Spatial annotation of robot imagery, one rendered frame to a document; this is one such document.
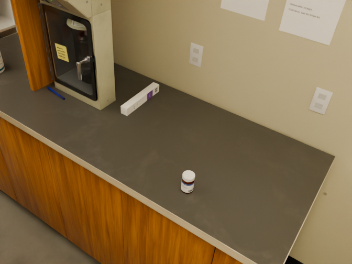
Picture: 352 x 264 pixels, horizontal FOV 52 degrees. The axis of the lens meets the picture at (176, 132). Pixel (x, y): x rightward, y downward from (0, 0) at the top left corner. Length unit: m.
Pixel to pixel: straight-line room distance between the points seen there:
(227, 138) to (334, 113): 0.47
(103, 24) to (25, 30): 0.40
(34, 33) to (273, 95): 1.16
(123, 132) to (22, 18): 0.68
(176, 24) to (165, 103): 0.39
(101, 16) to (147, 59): 0.53
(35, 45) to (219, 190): 1.11
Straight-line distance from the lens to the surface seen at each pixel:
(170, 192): 1.39
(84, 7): 1.51
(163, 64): 1.98
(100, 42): 1.63
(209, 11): 1.72
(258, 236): 1.33
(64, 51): 1.77
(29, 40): 1.87
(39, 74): 1.96
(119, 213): 1.65
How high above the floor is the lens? 1.99
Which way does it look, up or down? 39 degrees down
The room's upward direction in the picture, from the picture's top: 5 degrees clockwise
